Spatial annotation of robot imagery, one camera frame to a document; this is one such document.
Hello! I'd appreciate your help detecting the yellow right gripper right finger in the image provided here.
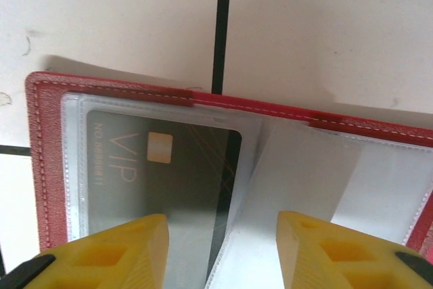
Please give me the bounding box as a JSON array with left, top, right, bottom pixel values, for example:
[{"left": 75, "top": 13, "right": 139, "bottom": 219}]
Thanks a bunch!
[{"left": 276, "top": 210, "right": 433, "bottom": 289}]

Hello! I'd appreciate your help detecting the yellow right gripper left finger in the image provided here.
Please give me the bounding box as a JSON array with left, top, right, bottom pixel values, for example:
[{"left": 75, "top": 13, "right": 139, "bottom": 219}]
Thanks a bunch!
[{"left": 6, "top": 213, "right": 170, "bottom": 289}]

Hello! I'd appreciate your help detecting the dark VIP credit card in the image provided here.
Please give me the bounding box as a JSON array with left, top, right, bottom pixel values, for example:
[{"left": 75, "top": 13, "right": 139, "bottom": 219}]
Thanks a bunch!
[{"left": 81, "top": 108, "right": 244, "bottom": 289}]

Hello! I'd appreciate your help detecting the red card holder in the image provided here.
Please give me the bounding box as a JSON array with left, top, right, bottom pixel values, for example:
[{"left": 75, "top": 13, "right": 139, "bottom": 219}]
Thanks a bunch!
[{"left": 25, "top": 70, "right": 433, "bottom": 289}]

